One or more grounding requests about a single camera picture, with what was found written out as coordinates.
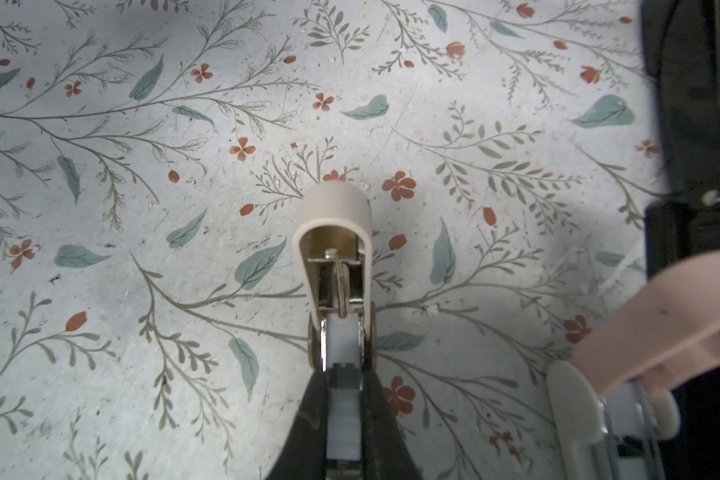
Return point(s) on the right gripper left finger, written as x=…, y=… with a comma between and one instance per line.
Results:
x=303, y=456

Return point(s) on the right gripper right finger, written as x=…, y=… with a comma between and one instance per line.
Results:
x=384, y=455

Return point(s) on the staple strip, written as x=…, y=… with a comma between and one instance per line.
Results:
x=344, y=438

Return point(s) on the pink mini stapler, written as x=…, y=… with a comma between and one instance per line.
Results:
x=639, y=398

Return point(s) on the black stapler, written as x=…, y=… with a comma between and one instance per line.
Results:
x=681, y=44

